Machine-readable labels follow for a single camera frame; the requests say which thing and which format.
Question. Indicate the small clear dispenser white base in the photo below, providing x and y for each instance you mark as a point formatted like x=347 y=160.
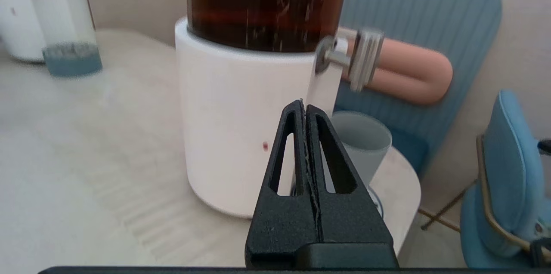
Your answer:
x=38 y=7

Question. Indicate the grey-blue ribbed sofa backrest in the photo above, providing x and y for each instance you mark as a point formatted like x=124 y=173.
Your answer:
x=422 y=16

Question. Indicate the grey-blue plastic cup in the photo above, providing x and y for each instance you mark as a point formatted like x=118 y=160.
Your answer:
x=366 y=145

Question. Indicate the large steel dispenser tap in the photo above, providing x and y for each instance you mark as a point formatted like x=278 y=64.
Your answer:
x=361 y=59

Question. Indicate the light blue chair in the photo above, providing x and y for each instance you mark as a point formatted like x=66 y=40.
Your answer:
x=512 y=179

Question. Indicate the small round perforated drip tray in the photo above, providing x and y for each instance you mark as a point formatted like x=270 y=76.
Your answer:
x=72 y=60

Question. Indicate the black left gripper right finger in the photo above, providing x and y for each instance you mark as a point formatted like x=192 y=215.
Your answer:
x=353 y=222

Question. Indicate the pink bolster cushion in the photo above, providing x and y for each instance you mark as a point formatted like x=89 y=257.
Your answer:
x=409 y=72

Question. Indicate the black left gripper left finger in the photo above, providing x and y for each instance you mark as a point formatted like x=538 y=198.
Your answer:
x=284 y=226

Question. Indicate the dark blue seat cushion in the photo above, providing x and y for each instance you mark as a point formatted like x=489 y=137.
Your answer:
x=409 y=147

